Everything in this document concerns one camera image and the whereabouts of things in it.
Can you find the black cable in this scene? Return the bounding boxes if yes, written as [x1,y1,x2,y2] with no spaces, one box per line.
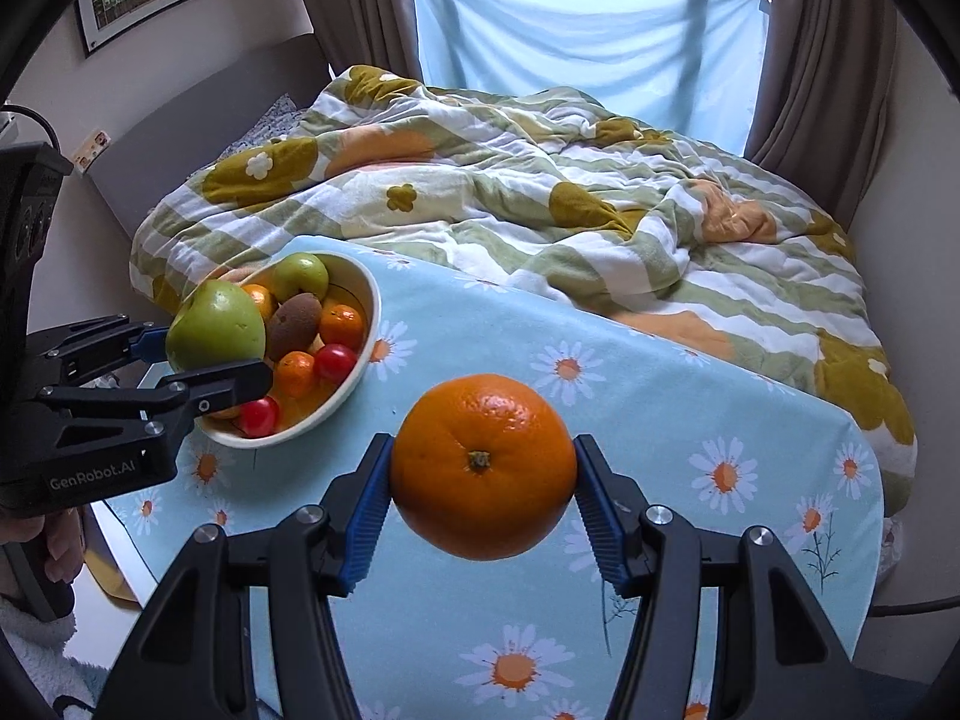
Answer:
[870,589,960,616]
[0,103,65,158]

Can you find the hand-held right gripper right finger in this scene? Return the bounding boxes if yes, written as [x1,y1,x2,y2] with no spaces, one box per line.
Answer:
[574,435,863,720]

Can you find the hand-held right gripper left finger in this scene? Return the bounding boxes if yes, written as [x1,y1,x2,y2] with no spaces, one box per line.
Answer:
[112,433,395,720]

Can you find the white oval bowl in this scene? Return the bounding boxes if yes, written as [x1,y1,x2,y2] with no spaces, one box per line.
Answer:
[196,251,382,451]

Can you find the striped floral quilt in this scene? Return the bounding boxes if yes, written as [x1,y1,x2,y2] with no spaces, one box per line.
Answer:
[129,64,920,518]

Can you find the large green apple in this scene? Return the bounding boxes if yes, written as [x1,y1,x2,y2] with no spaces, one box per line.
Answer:
[165,280,269,374]

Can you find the small green apple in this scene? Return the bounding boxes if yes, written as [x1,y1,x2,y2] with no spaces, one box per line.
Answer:
[270,253,331,305]

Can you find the grey headboard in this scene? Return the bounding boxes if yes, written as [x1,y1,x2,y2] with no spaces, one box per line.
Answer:
[90,34,335,222]

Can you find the brown kiwi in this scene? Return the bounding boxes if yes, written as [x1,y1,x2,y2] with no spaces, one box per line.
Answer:
[266,294,322,362]

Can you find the small orange fruit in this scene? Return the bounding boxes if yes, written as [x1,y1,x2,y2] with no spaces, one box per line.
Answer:
[276,351,320,400]

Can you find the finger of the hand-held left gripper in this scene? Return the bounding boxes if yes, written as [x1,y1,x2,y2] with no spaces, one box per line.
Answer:
[41,358,275,451]
[30,315,170,383]

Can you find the brown curtain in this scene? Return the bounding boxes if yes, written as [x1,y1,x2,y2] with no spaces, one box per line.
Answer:
[289,0,421,83]
[746,0,897,226]

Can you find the yellowish orange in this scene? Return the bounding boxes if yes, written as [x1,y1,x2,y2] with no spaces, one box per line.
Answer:
[240,283,280,323]

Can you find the person's left hand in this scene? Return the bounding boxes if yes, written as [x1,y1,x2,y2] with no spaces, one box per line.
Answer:
[0,506,85,586]

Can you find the large orange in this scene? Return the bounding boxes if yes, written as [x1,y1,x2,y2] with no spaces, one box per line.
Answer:
[390,373,578,561]

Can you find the red tomato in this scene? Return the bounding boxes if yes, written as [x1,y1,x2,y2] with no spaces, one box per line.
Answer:
[238,397,282,438]
[313,343,359,385]

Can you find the light blue window sheet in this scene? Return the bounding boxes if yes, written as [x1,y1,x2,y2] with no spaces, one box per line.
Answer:
[409,0,770,158]

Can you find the blue daisy print blanket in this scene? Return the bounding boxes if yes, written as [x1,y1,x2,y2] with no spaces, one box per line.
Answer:
[105,235,886,720]

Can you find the grey patterned pillow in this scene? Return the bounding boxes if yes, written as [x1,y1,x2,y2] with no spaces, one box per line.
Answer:
[225,94,308,155]

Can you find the person's left forearm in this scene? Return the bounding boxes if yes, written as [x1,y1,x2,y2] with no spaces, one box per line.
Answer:
[0,596,98,720]

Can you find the mandarin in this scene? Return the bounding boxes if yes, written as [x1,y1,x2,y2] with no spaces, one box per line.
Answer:
[319,302,367,352]

